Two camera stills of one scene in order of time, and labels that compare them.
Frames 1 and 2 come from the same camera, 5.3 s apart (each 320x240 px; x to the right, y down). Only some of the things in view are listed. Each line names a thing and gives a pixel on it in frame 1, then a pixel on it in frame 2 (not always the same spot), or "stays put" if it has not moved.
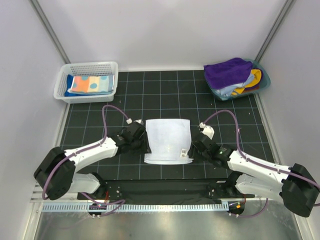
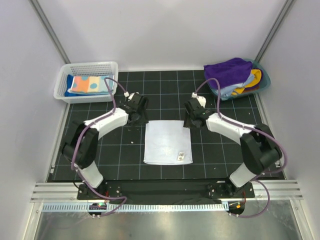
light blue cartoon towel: (103, 84) stays put
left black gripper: (145, 148) -> (144, 119)
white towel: (169, 140) stays put
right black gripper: (192, 152) -> (187, 123)
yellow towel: (257, 73) stays put
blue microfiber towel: (69, 80) stays put
